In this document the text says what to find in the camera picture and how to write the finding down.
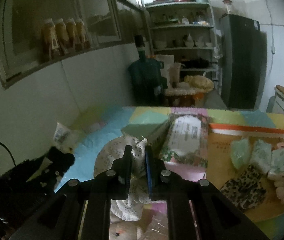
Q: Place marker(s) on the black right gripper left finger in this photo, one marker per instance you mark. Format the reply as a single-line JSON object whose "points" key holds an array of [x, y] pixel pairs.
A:
{"points": [[79, 210]]}

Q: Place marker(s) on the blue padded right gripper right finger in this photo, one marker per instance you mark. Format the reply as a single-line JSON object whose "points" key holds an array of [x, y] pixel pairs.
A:
{"points": [[196, 210]]}

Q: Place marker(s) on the leopard print cloth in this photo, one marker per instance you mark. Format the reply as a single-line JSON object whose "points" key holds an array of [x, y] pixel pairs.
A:
{"points": [[245, 192]]}

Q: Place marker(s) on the floral white cloth bag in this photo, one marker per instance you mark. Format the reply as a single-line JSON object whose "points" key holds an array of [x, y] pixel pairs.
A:
{"points": [[130, 209]]}

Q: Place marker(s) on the mint green soft pack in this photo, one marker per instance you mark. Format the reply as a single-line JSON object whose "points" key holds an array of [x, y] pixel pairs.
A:
{"points": [[240, 152]]}

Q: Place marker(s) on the floral tissue pack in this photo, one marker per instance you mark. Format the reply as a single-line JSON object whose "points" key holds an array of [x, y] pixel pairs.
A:
{"points": [[187, 140]]}

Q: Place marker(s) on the clear plastic bag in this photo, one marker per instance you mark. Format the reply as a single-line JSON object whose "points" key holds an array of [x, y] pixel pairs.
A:
{"points": [[65, 139]]}

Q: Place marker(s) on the orange rimmed cardboard box tray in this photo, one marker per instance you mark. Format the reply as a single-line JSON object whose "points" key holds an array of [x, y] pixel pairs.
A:
{"points": [[247, 165]]}

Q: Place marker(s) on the colourful patchwork table cloth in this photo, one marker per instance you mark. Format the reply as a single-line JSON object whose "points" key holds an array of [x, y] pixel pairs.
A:
{"points": [[112, 121]]}

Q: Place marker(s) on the green white tissue box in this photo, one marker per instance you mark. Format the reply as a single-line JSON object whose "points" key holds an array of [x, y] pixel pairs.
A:
{"points": [[150, 126]]}

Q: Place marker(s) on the yellow round basket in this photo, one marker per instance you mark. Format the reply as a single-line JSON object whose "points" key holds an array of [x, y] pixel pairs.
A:
{"points": [[199, 82]]}

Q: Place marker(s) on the blue water jug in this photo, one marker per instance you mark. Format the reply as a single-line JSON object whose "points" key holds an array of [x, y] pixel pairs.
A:
{"points": [[146, 80]]}

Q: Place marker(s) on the black refrigerator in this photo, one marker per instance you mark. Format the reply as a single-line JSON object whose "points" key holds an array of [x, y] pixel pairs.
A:
{"points": [[242, 61]]}

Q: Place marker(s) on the grey metal shelf rack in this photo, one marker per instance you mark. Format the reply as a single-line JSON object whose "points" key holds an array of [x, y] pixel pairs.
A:
{"points": [[186, 31]]}

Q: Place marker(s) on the glass jar on fridge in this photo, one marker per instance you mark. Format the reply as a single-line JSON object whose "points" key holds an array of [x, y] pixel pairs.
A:
{"points": [[228, 6]]}

